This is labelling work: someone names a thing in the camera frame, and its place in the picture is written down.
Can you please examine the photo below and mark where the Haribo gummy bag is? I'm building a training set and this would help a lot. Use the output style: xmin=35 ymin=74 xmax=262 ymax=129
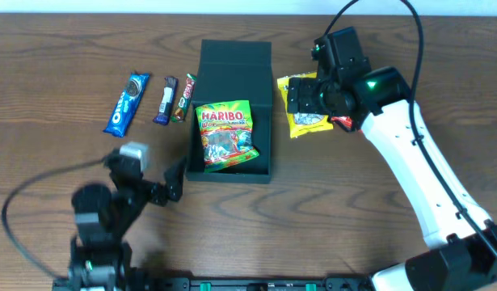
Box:
xmin=196 ymin=100 xmax=259 ymax=173

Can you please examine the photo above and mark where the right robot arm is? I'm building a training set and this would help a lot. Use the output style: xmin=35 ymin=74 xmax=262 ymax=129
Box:
xmin=277 ymin=67 xmax=497 ymax=290

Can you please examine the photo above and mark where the red Hacks candy bag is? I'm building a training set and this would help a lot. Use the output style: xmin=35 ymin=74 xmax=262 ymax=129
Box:
xmin=331 ymin=116 xmax=355 ymax=133

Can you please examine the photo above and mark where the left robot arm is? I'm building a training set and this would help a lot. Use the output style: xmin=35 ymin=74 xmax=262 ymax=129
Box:
xmin=67 ymin=153 xmax=187 ymax=291

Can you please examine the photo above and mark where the yellow Hacks candy bag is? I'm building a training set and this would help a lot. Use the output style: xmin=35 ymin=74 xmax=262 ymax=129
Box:
xmin=276 ymin=71 xmax=334 ymax=138

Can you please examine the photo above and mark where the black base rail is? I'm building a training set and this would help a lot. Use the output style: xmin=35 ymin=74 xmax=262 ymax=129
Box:
xmin=115 ymin=276 xmax=375 ymax=291

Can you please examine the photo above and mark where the blue Oreo cookie pack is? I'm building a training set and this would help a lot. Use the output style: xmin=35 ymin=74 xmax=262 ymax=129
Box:
xmin=103 ymin=73 xmax=150 ymax=137

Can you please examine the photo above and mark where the dark green open box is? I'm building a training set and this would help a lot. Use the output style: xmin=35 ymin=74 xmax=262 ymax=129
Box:
xmin=186 ymin=40 xmax=273 ymax=183

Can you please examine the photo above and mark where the purple white chocolate bar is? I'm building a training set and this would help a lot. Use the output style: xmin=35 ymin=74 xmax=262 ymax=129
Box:
xmin=153 ymin=76 xmax=179 ymax=125

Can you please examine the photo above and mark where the red green candy bar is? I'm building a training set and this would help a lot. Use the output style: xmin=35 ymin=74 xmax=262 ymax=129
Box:
xmin=171 ymin=74 xmax=196 ymax=123

